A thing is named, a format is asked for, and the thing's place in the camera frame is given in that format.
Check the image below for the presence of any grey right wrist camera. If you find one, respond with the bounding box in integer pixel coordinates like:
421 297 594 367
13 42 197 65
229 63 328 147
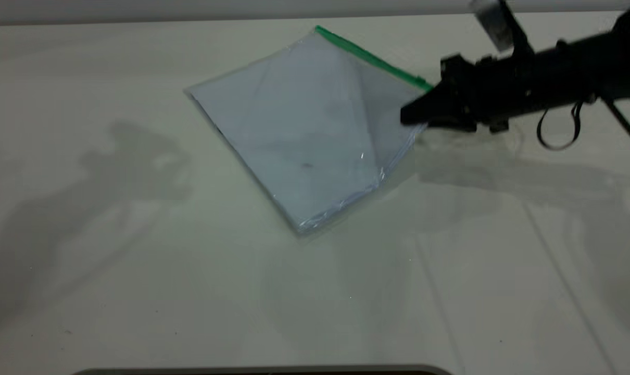
470 0 535 57

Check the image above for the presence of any clear plastic zip bag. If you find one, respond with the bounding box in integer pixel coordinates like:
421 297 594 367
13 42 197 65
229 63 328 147
184 25 434 236

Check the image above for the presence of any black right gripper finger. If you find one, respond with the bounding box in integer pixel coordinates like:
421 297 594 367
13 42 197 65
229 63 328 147
424 122 478 133
400 83 452 127

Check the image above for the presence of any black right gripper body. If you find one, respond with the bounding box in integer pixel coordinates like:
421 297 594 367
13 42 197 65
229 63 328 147
440 52 544 133

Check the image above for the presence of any black braided cable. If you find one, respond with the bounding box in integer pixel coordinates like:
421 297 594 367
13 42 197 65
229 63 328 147
600 96 630 158

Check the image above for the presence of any thin black looped cable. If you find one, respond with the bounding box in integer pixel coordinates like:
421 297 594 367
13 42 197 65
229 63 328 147
536 100 585 152

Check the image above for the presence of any dark rounded base plate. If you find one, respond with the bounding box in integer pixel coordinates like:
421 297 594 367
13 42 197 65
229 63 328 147
70 364 454 375

